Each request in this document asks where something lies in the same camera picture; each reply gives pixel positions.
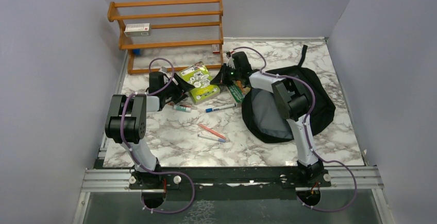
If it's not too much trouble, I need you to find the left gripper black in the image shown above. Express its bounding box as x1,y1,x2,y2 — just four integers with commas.
161,73,195,103

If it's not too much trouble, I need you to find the black mounting rail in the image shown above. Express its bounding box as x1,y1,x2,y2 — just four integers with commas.
94,159,332,201

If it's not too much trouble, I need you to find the white green glue stick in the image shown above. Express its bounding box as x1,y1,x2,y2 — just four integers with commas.
173,105,192,113

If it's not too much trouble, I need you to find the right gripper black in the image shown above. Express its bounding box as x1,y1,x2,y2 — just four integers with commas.
212,64,241,87

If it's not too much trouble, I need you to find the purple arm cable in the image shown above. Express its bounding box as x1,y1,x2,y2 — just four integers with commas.
120,58,196,216
231,46,358,214

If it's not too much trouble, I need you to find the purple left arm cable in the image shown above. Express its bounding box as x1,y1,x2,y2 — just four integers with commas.
120,58,196,216

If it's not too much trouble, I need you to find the white red box on shelf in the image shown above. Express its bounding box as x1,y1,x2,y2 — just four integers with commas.
124,23,150,37

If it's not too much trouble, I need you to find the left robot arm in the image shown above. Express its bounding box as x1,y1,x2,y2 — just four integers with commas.
105,72,195,188

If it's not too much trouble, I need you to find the yellow-green treehouse book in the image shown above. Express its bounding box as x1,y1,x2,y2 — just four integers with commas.
179,61,221,105

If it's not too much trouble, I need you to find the small red white box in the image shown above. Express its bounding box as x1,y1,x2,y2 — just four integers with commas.
212,44,220,53

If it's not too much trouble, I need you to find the white blue marker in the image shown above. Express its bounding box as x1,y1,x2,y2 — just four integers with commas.
197,134,226,143

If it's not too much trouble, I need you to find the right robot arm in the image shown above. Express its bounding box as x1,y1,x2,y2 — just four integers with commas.
211,51,324,186

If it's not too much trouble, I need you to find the orange pen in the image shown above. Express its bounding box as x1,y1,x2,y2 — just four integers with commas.
198,124,226,140

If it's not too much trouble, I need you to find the black student backpack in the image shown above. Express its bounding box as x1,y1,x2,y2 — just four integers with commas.
241,45,335,144

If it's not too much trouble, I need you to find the wooden shelf rack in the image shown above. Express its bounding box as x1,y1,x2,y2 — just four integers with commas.
107,0,224,75

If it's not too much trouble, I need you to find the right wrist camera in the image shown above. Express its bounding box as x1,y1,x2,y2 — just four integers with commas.
225,51,234,67

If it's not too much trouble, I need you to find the blue capped marker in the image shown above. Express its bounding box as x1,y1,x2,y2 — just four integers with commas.
205,104,237,113

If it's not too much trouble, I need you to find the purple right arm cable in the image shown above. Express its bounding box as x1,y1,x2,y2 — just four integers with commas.
231,46,358,214

